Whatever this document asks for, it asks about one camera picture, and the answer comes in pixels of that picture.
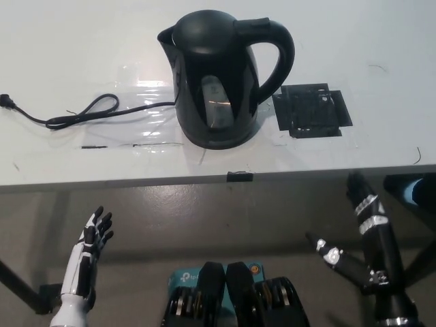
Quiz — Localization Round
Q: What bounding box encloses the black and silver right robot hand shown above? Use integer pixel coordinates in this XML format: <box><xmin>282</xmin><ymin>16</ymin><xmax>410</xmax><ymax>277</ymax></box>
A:
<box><xmin>305</xmin><ymin>172</ymin><xmax>409</xmax><ymax>298</ymax></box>

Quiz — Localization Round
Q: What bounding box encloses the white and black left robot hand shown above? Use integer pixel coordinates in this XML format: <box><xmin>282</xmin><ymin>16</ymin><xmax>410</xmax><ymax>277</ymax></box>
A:
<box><xmin>60</xmin><ymin>205</ymin><xmax>114</xmax><ymax>309</ymax></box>

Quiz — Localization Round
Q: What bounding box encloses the black electric kettle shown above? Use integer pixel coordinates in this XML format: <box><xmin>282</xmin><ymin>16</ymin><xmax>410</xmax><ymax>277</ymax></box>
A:
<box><xmin>157</xmin><ymin>10</ymin><xmax>296</xmax><ymax>144</ymax></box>

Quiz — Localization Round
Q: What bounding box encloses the black round kettle base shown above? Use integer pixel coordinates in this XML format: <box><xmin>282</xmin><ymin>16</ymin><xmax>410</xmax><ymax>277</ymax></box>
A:
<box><xmin>183</xmin><ymin>131</ymin><xmax>257</xmax><ymax>150</ymax></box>

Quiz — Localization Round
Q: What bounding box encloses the black table leg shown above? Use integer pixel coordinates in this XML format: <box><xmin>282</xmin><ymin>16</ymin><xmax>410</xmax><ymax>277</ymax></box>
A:
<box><xmin>0</xmin><ymin>258</ymin><xmax>47</xmax><ymax>315</ymax></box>
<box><xmin>401</xmin><ymin>234</ymin><xmax>436</xmax><ymax>289</ymax></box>

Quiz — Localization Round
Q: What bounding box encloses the blue object under table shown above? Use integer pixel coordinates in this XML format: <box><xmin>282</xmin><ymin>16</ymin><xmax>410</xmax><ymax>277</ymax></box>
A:
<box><xmin>407</xmin><ymin>177</ymin><xmax>429</xmax><ymax>206</ymax></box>

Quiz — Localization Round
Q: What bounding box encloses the teal router box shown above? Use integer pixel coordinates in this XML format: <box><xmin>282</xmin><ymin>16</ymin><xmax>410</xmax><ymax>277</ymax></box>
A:
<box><xmin>168</xmin><ymin>260</ymin><xmax>266</xmax><ymax>317</ymax></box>

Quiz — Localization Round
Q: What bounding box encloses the clear plastic tape sheet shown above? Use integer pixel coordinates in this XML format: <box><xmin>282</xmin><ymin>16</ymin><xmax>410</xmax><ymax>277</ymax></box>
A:
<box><xmin>73</xmin><ymin>61</ymin><xmax>187</xmax><ymax>151</ymax></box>

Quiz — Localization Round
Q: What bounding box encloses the black tape square marker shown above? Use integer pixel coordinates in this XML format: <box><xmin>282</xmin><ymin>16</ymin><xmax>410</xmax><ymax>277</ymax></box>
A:
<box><xmin>271</xmin><ymin>82</ymin><xmax>354</xmax><ymax>140</ymax></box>

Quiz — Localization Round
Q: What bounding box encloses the small black tape strip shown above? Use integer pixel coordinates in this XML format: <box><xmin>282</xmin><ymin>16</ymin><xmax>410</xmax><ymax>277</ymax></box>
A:
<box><xmin>226</xmin><ymin>171</ymin><xmax>255</xmax><ymax>183</ymax></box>

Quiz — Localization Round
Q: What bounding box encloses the black power cord with plug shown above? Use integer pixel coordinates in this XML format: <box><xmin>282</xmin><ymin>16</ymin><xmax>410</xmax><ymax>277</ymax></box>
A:
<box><xmin>0</xmin><ymin>93</ymin><xmax>178</xmax><ymax>130</ymax></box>

